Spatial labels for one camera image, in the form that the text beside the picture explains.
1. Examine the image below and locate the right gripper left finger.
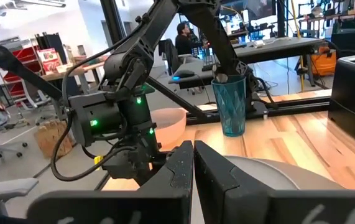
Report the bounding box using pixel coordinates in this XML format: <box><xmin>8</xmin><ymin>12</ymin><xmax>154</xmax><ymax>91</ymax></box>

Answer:
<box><xmin>26</xmin><ymin>140</ymin><xmax>194</xmax><ymax>224</ymax></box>

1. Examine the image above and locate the wooden work table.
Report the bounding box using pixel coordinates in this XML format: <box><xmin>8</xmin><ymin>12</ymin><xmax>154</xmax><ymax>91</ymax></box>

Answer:
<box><xmin>40</xmin><ymin>60</ymin><xmax>107</xmax><ymax>94</ymax></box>

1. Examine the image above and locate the yellow tag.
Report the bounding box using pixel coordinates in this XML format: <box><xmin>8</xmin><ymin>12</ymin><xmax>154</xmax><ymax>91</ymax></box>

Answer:
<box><xmin>93</xmin><ymin>155</ymin><xmax>104</xmax><ymax>170</ymax></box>

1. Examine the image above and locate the black toaster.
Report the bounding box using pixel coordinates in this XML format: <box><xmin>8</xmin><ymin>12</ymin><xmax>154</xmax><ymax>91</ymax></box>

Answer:
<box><xmin>328</xmin><ymin>52</ymin><xmax>355</xmax><ymax>153</ymax></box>

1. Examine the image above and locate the black desk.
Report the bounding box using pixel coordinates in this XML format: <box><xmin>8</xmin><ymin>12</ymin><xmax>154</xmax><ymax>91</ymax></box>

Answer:
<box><xmin>168</xmin><ymin>37</ymin><xmax>326</xmax><ymax>91</ymax></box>

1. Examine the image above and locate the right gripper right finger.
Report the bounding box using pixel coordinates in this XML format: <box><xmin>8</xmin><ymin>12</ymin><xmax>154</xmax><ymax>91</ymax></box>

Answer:
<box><xmin>194</xmin><ymin>139</ymin><xmax>355</xmax><ymax>224</ymax></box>

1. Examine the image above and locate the teal faceted plastic cup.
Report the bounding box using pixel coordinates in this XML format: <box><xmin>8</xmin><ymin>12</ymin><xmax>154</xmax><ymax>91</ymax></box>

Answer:
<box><xmin>211</xmin><ymin>74</ymin><xmax>247</xmax><ymax>138</ymax></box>

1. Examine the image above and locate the black computer mouse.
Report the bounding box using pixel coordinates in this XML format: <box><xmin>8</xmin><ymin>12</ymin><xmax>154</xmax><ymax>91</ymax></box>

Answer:
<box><xmin>172</xmin><ymin>69</ymin><xmax>196</xmax><ymax>80</ymax></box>

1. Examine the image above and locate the pink bowl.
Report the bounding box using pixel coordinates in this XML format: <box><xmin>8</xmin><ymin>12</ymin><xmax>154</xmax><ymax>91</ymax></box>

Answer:
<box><xmin>150</xmin><ymin>108</ymin><xmax>187</xmax><ymax>147</ymax></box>

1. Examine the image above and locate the grey round placemat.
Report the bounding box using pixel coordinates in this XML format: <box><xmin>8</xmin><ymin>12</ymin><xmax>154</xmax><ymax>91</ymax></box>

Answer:
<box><xmin>251</xmin><ymin>157</ymin><xmax>346</xmax><ymax>191</ymax></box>

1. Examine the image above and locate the person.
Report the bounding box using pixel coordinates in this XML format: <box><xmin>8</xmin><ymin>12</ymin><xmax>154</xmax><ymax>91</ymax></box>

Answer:
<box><xmin>174</xmin><ymin>22</ymin><xmax>210</xmax><ymax>57</ymax></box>

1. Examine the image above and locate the yellow pole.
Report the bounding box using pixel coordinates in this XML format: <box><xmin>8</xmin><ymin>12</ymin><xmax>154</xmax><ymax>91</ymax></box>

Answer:
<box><xmin>290</xmin><ymin>0</ymin><xmax>306</xmax><ymax>91</ymax></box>

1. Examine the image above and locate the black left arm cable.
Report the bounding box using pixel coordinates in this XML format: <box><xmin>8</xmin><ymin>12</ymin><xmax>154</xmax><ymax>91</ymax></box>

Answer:
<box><xmin>50</xmin><ymin>108</ymin><xmax>136</xmax><ymax>183</ymax></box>

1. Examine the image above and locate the red shelf unit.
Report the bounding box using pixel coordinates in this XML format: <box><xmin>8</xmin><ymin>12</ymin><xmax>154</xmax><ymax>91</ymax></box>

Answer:
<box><xmin>2</xmin><ymin>46</ymin><xmax>43</xmax><ymax>100</ymax></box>

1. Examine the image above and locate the grey office chair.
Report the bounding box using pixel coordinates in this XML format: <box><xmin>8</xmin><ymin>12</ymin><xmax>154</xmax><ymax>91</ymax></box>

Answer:
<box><xmin>0</xmin><ymin>177</ymin><xmax>40</xmax><ymax>218</ymax></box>

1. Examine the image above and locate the black office chair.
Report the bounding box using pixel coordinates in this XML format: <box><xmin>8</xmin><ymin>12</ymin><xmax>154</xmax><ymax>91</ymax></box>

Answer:
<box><xmin>158</xmin><ymin>39</ymin><xmax>182</xmax><ymax>75</ymax></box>

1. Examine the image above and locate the red green printed box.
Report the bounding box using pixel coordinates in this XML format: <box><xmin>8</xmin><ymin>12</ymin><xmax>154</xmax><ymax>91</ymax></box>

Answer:
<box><xmin>37</xmin><ymin>48</ymin><xmax>63</xmax><ymax>75</ymax></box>

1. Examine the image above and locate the white office chair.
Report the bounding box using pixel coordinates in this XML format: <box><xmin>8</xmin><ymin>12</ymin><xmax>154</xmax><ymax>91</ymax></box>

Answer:
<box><xmin>21</xmin><ymin>77</ymin><xmax>57</xmax><ymax>125</ymax></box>

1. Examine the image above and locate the black diagonal beam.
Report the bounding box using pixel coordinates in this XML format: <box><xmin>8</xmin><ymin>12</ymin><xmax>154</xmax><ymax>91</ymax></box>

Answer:
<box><xmin>0</xmin><ymin>43</ymin><xmax>65</xmax><ymax>101</ymax></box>

